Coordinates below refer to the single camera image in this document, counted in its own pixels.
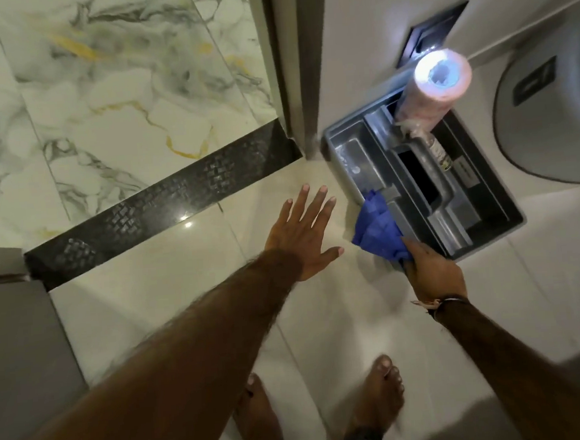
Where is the person's left foot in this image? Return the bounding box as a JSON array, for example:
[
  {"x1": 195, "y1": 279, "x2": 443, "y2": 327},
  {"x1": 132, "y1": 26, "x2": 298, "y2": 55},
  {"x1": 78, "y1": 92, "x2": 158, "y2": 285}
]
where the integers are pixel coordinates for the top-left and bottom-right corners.
[{"x1": 229, "y1": 370, "x2": 292, "y2": 440}]

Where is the white toilet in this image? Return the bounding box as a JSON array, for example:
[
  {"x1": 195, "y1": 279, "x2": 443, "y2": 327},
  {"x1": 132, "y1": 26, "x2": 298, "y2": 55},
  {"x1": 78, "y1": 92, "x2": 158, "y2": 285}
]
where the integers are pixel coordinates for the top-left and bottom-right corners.
[{"x1": 484, "y1": 6, "x2": 580, "y2": 192}]

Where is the blue cleaning cloth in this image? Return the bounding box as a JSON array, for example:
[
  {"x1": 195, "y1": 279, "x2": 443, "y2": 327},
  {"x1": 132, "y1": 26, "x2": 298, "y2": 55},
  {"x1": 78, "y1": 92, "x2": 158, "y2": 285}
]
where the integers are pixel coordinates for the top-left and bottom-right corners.
[{"x1": 348, "y1": 187, "x2": 415, "y2": 266}]

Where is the black wall plate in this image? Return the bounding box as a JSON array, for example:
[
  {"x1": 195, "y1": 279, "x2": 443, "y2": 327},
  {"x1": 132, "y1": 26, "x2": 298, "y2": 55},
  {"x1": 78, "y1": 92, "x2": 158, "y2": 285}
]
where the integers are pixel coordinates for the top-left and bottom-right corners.
[{"x1": 391, "y1": 0, "x2": 474, "y2": 70}]

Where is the person's left forearm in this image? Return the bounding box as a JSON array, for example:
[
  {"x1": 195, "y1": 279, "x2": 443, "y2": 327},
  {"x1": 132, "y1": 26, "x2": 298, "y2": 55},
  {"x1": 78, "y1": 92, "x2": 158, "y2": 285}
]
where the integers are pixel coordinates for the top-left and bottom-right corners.
[{"x1": 0, "y1": 249, "x2": 316, "y2": 440}]

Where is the grey plastic cleaning caddy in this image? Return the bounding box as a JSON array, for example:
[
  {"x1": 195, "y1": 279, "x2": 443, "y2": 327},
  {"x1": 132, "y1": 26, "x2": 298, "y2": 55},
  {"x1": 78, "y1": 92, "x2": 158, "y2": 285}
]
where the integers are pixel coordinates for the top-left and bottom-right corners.
[{"x1": 318, "y1": 75, "x2": 527, "y2": 270}]

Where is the white paper towel roll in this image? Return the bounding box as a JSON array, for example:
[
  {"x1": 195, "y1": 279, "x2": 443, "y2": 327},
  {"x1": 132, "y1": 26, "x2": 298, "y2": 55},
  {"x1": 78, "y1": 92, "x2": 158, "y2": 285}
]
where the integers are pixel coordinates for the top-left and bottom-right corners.
[{"x1": 389, "y1": 47, "x2": 476, "y2": 127}]

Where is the person's right foot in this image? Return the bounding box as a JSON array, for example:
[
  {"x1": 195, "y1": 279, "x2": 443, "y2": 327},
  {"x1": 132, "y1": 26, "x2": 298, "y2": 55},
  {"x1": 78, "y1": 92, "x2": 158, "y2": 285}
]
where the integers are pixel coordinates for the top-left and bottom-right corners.
[{"x1": 340, "y1": 353, "x2": 409, "y2": 440}]

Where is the thread wrist bracelet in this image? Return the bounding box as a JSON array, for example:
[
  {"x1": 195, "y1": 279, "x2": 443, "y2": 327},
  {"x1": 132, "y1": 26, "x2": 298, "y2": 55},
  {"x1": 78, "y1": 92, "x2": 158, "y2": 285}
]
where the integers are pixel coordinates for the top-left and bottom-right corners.
[{"x1": 411, "y1": 293, "x2": 472, "y2": 318}]

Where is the person's right forearm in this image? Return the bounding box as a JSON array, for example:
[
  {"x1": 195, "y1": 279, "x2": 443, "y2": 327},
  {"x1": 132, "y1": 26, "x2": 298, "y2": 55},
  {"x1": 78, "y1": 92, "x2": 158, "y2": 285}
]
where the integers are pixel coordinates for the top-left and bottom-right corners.
[{"x1": 430, "y1": 290, "x2": 580, "y2": 440}]

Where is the clear bottle with label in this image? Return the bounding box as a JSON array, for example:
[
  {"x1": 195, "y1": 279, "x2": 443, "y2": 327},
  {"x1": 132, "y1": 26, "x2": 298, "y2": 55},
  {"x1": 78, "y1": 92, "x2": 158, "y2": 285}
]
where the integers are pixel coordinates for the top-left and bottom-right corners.
[{"x1": 402, "y1": 116, "x2": 457, "y2": 176}]

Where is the person's left hand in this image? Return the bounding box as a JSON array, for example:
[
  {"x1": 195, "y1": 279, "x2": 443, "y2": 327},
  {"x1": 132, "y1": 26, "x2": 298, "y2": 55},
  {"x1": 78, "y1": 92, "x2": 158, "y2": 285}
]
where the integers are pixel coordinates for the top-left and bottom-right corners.
[{"x1": 259, "y1": 181, "x2": 347, "y2": 285}]

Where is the grey door frame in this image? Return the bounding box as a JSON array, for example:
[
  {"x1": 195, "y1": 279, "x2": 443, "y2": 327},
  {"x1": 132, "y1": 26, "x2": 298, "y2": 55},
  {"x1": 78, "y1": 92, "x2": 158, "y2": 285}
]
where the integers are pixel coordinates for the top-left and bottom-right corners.
[{"x1": 246, "y1": 0, "x2": 339, "y2": 164}]

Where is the grey door panel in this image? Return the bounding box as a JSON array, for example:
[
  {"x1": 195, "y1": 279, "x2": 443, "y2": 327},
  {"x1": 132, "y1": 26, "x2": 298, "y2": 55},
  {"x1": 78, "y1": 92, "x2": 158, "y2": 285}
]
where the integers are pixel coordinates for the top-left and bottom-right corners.
[{"x1": 0, "y1": 239, "x2": 94, "y2": 440}]

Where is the person's foot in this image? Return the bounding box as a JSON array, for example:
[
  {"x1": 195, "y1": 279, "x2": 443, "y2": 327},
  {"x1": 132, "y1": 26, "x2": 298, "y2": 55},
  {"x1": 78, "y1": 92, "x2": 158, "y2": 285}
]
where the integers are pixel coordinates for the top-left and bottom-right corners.
[
  {"x1": 340, "y1": 353, "x2": 409, "y2": 440},
  {"x1": 229, "y1": 370, "x2": 292, "y2": 440}
]

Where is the black granite threshold strip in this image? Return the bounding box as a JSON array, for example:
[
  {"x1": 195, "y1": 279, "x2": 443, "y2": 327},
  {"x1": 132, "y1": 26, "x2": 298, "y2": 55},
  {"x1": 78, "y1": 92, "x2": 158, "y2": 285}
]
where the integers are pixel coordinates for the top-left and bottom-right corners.
[{"x1": 15, "y1": 116, "x2": 312, "y2": 294}]

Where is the person's right hand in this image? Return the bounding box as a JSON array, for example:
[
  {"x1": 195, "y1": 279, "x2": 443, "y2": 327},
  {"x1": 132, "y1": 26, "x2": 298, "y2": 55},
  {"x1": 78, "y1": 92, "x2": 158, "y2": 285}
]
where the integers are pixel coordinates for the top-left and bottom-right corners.
[{"x1": 400, "y1": 234, "x2": 470, "y2": 310}]

